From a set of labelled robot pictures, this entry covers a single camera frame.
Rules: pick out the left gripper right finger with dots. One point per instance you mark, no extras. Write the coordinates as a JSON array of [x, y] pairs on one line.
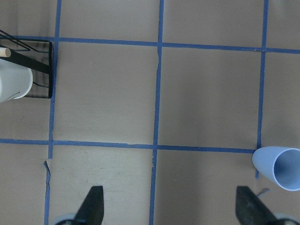
[[250, 210]]

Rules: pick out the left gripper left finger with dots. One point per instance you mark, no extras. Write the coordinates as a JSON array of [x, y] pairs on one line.
[[91, 211]]

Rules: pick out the light blue plastic cup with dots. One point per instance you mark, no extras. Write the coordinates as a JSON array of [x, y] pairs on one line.
[[280, 165]]

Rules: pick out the white mug near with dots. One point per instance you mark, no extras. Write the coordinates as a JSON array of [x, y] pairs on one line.
[[15, 81]]

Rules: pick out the black wire mug rack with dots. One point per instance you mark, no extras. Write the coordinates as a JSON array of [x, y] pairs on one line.
[[35, 54]]

